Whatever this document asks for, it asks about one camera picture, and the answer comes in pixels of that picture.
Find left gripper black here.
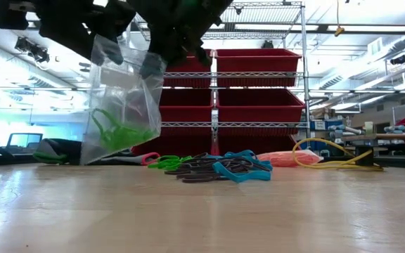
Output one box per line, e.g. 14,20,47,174
30,0,136,66

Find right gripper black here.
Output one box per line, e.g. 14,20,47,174
128,0,233,80

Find clear zip bag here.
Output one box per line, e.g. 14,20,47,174
79,34,167,166
257,149,325,168

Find green rubber bands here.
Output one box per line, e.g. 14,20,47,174
147,154,193,172
90,108,160,153

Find orange rubber bands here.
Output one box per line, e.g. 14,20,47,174
258,150,318,167

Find dark rubber bands pile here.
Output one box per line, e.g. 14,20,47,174
163,153,259,180

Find blue rubber bands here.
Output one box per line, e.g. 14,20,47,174
222,149,274,171

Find loose dark rubber bands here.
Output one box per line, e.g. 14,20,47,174
178,173,230,185

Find single blue rubber band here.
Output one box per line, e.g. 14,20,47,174
212,160,273,184

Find pink loop-shaped object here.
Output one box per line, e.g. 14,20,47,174
140,151,162,167

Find black bundle with green edge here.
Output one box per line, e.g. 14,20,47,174
32,137,143,166

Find computer monitor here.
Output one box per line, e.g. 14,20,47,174
6,132,44,155

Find blue bin with white label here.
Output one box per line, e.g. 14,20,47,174
309,119,336,132

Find blue storage bin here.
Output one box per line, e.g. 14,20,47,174
300,139,330,158

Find yellow hanging power plug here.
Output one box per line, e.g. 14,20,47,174
334,0,346,38

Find pale blue cylindrical part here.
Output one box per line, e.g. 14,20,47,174
328,124,365,139
384,124,405,136

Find chrome wire shelf rack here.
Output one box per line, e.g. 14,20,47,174
120,1,312,157

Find yellow cable coil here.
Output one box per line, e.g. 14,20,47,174
291,137,385,172

